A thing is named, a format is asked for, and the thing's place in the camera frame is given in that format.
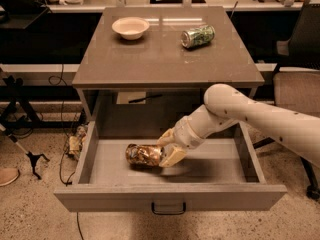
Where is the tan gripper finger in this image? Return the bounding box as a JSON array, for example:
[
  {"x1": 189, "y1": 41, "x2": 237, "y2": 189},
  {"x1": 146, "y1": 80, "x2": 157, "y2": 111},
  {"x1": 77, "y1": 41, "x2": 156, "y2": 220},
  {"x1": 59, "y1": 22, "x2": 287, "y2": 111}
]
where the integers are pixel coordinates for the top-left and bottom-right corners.
[
  {"x1": 159, "y1": 144, "x2": 187, "y2": 168},
  {"x1": 157, "y1": 128, "x2": 175, "y2": 147}
]

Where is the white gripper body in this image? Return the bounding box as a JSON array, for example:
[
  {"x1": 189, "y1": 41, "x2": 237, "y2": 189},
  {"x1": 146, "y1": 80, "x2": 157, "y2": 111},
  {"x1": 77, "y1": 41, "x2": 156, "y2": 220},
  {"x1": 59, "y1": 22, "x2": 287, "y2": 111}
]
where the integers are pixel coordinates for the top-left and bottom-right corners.
[{"x1": 173, "y1": 116, "x2": 204, "y2": 149}]

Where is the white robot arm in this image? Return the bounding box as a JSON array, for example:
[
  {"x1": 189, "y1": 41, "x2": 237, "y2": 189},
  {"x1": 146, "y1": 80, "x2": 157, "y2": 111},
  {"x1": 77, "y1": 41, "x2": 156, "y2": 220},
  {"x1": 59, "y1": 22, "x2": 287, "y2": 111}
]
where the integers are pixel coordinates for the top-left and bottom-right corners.
[{"x1": 157, "y1": 84, "x2": 320, "y2": 167}]

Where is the open grey top drawer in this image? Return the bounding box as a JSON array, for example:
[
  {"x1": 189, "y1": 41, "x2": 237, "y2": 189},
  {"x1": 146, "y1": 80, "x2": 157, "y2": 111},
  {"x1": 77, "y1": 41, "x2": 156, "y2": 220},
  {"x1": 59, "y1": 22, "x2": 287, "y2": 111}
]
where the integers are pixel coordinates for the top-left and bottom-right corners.
[{"x1": 53, "y1": 90, "x2": 288, "y2": 213}]

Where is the grey cabinet with counter top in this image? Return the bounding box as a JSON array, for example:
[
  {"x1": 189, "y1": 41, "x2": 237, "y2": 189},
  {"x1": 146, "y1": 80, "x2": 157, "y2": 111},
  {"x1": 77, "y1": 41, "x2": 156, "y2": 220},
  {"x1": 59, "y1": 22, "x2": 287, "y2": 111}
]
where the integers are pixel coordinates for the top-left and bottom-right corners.
[{"x1": 73, "y1": 6, "x2": 264, "y2": 117}]

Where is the green soda can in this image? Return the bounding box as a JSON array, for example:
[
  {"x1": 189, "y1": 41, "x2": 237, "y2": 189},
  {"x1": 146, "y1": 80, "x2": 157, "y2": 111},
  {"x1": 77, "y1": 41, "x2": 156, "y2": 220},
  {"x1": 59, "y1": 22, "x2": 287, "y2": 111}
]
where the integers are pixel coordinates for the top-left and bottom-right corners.
[{"x1": 181, "y1": 25, "x2": 215, "y2": 49}]

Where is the white label with black pen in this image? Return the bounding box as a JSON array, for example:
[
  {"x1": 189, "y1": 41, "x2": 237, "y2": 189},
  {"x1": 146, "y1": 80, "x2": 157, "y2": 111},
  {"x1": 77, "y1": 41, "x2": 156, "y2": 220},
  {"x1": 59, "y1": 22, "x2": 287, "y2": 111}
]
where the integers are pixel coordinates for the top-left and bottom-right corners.
[{"x1": 116, "y1": 92, "x2": 161, "y2": 105}]

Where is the power strip with plugs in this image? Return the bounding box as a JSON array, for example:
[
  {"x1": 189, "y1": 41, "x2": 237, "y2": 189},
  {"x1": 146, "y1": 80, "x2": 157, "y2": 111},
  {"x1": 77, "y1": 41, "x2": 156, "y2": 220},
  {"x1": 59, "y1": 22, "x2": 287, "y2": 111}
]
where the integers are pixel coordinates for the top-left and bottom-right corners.
[{"x1": 68, "y1": 126, "x2": 87, "y2": 160}]

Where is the white ceramic bowl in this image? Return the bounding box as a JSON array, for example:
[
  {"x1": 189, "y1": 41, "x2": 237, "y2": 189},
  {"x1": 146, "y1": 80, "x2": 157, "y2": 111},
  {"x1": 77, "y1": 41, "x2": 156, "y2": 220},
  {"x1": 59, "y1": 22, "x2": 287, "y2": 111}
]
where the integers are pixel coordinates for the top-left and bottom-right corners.
[{"x1": 112, "y1": 17, "x2": 150, "y2": 40}]

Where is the black office chair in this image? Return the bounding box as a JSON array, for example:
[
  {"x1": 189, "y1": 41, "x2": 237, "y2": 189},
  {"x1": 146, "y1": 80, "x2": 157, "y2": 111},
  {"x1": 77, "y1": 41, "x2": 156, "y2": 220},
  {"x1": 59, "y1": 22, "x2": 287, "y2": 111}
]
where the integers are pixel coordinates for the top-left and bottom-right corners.
[{"x1": 253, "y1": 0, "x2": 320, "y2": 200}]

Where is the black tripod stand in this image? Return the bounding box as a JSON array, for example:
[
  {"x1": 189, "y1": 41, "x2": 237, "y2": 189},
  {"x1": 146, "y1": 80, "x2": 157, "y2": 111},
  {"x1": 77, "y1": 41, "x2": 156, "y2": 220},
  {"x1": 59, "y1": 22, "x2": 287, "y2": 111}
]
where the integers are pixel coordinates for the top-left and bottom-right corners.
[{"x1": 0, "y1": 71, "x2": 50, "y2": 180}]

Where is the tan shoe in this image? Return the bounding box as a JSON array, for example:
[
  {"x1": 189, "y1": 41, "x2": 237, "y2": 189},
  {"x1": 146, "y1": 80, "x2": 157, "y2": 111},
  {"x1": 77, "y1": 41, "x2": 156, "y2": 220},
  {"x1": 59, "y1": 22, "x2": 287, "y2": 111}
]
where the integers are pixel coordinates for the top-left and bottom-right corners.
[{"x1": 0, "y1": 168, "x2": 20, "y2": 186}]

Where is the black drawer handle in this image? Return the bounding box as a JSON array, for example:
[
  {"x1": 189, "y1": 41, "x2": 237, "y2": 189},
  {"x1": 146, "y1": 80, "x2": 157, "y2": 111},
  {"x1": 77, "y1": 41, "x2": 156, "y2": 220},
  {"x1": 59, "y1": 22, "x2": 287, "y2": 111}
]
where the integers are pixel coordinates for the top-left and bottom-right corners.
[{"x1": 151, "y1": 202, "x2": 186, "y2": 216}]

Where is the black floor cable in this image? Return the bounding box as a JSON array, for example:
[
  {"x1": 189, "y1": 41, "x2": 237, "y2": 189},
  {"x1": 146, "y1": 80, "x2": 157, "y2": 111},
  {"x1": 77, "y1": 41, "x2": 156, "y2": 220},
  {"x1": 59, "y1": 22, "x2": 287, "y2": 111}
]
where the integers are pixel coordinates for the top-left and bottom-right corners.
[{"x1": 48, "y1": 63, "x2": 85, "y2": 240}]

